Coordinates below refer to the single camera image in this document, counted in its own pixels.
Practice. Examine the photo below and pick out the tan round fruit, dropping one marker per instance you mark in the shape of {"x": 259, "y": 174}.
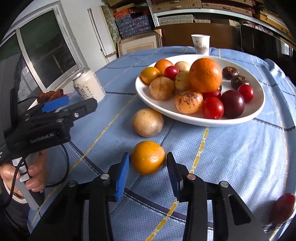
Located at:
{"x": 162, "y": 88}

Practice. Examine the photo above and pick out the dark purple plum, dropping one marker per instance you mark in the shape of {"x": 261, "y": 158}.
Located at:
{"x": 233, "y": 103}

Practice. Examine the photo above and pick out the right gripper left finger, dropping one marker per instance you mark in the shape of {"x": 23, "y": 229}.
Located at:
{"x": 81, "y": 211}

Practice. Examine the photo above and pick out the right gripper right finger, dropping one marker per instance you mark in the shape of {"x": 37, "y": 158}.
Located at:
{"x": 232, "y": 219}

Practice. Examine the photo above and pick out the orange mandarin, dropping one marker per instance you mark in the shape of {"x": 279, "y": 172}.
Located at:
{"x": 148, "y": 157}

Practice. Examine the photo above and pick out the small orange fruit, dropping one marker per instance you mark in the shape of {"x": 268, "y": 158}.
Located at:
{"x": 149, "y": 74}

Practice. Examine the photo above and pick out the large orange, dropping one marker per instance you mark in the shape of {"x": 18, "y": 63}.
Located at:
{"x": 205, "y": 75}

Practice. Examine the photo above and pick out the red grape tomato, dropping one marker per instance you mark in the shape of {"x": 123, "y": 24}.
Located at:
{"x": 247, "y": 92}

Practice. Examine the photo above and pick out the dark brown chestnut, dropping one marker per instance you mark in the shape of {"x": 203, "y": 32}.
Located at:
{"x": 238, "y": 80}

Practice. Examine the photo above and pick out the cardboard box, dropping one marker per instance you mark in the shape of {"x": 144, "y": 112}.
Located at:
{"x": 144, "y": 41}

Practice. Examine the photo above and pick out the left hand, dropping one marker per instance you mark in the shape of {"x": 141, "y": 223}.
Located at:
{"x": 36, "y": 172}

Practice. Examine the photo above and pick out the small red tomato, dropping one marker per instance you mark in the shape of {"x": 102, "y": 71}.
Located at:
{"x": 212, "y": 108}

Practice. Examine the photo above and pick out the blue checked tablecloth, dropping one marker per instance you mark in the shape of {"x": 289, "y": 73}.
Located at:
{"x": 257, "y": 158}

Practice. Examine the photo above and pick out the white beverage can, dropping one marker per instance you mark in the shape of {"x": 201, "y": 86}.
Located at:
{"x": 88, "y": 86}

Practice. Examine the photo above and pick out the white book shelf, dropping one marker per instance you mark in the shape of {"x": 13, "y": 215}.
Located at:
{"x": 264, "y": 24}

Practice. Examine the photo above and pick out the dark side window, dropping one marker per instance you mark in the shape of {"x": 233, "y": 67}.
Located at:
{"x": 38, "y": 54}

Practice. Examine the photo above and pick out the white paper cup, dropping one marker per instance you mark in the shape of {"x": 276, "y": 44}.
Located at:
{"x": 201, "y": 43}

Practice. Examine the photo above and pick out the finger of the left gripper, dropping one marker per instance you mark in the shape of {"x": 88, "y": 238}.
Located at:
{"x": 77, "y": 110}
{"x": 55, "y": 104}

